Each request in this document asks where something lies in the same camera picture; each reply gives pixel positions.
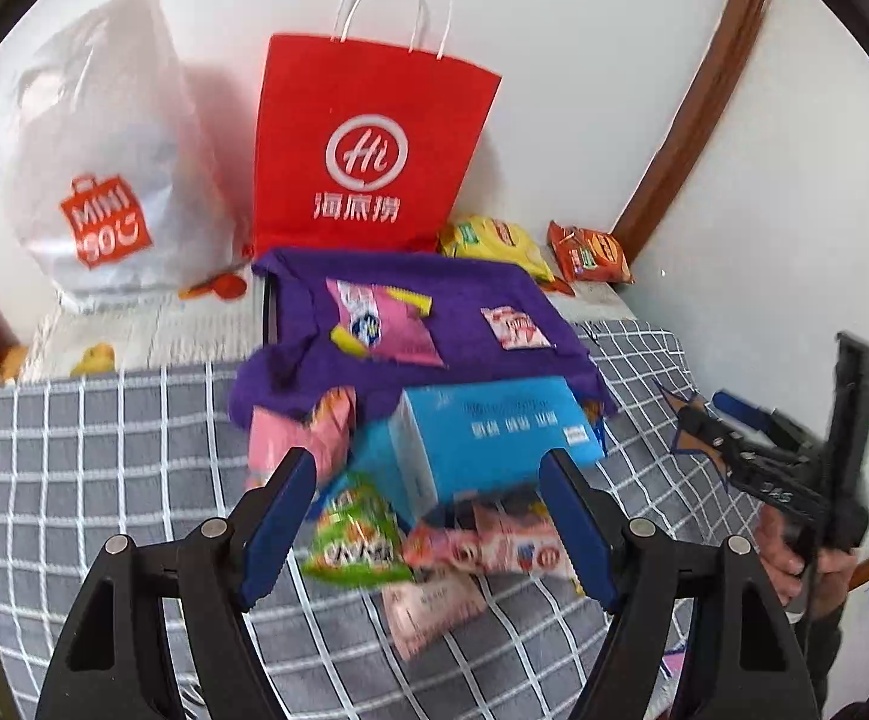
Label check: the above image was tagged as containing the blue cardboard box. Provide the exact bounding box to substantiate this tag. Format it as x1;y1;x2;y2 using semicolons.
351;375;606;526

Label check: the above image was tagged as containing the green snack packet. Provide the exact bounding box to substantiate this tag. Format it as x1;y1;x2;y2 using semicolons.
300;471;414;587

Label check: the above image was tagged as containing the brown wooden trim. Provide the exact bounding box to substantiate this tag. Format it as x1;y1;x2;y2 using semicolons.
612;0;780;263

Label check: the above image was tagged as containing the pale pink snack packet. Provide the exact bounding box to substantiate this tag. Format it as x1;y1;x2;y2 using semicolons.
381;574;489;661

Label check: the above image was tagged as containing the orange red snack packet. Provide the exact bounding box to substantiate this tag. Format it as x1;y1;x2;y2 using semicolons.
546;220;634;284

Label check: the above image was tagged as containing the small red white packet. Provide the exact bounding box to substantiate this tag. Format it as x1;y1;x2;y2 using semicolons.
480;305;555;351

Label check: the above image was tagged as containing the grey checked blanket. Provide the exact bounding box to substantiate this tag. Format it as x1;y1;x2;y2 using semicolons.
0;319;780;720

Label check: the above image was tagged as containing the person's right hand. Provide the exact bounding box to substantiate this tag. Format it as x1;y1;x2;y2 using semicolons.
753;502;864;620

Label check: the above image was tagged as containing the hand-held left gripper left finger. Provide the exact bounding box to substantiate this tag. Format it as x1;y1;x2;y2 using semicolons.
35;446;319;720

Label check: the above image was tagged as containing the purple fabric storage box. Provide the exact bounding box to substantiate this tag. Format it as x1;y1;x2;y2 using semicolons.
228;246;619;432

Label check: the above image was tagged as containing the red paper bag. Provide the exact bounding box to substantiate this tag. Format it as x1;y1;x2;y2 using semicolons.
250;0;503;260

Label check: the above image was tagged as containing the pink orange snack packet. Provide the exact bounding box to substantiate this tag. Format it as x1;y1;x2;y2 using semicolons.
246;386;358;492

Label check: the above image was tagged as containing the yellow snack packet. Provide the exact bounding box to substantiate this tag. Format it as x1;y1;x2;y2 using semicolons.
438;216;559;287

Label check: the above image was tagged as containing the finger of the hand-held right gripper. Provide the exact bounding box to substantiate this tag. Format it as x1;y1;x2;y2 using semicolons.
711;388;780;432
674;396;754;492

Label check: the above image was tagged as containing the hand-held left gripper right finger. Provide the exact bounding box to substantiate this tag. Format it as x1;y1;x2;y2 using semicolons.
537;447;819;720

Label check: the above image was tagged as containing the pink red snack packet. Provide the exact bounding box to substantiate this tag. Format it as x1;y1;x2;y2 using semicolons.
404;491;581;578

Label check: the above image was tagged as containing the white plastic shopping bag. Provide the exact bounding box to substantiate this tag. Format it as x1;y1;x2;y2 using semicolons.
1;0;251;316

